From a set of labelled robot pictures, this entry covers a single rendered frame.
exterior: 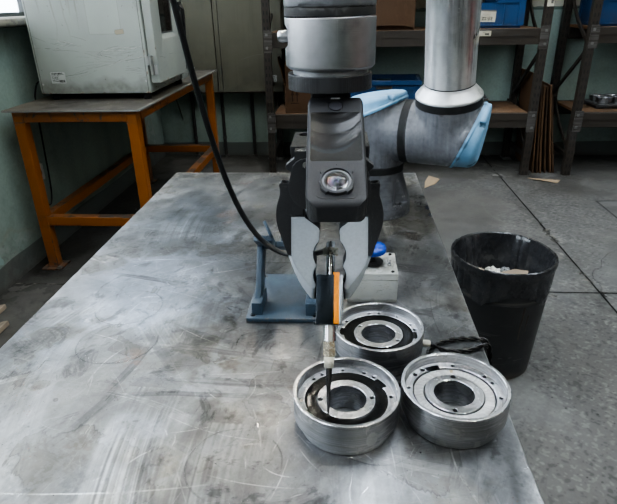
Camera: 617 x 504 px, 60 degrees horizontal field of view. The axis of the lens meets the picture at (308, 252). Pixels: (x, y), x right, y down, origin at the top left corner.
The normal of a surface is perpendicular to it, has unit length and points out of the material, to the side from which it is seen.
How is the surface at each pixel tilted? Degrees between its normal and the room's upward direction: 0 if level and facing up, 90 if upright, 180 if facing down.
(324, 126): 32
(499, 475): 0
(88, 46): 90
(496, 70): 90
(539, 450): 0
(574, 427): 0
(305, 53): 90
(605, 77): 90
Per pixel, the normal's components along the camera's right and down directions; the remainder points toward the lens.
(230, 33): -0.07, 0.42
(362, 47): 0.65, 0.31
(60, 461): -0.02, -0.91
